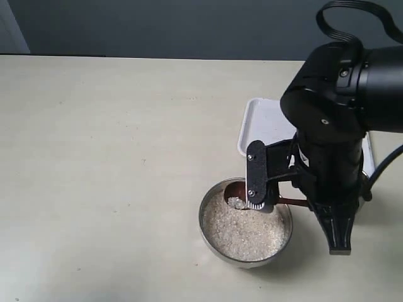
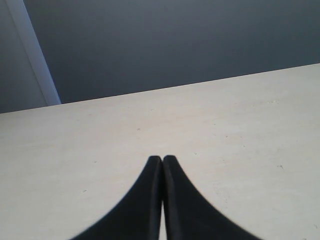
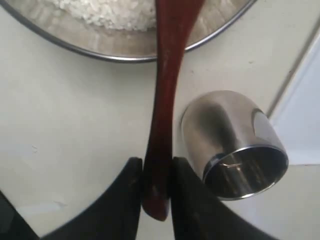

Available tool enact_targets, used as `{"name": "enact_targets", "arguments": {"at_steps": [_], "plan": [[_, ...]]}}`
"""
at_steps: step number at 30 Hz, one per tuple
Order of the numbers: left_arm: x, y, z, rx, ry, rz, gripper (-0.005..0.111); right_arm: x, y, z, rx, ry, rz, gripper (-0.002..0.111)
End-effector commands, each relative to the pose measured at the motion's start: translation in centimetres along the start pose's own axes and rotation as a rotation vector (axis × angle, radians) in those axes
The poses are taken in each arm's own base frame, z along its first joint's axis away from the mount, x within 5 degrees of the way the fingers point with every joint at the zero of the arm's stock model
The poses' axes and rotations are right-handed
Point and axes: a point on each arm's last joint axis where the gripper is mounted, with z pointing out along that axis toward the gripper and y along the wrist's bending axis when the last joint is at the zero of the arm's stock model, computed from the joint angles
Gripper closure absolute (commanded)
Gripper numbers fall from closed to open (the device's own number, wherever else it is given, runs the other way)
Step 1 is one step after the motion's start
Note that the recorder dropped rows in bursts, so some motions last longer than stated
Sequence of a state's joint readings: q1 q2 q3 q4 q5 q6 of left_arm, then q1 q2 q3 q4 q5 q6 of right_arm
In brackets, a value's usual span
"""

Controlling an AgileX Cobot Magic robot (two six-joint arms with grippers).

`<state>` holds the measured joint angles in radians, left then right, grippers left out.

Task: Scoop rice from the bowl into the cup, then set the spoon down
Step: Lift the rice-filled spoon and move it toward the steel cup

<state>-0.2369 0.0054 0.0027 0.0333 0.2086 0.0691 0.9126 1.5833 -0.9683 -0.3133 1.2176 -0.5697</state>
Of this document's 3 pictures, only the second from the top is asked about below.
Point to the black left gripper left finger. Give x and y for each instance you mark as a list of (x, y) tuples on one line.
[(137, 216)]

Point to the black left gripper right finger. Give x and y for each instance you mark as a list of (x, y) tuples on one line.
[(188, 215)]

